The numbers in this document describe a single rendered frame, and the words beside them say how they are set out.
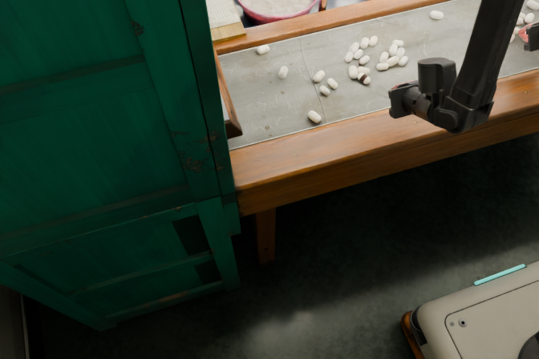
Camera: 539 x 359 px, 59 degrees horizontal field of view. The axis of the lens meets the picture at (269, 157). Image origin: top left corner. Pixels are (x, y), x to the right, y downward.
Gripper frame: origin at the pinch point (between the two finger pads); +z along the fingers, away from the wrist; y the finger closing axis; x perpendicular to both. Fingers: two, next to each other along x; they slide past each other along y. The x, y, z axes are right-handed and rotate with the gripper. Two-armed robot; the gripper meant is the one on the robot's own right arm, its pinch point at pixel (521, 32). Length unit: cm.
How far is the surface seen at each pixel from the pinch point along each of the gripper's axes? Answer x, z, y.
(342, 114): 7, -5, 57
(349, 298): 84, 19, 57
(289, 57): -7, 11, 64
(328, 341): 92, 10, 70
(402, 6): -13.2, 14.2, 27.6
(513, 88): 10.5, -12.7, 13.0
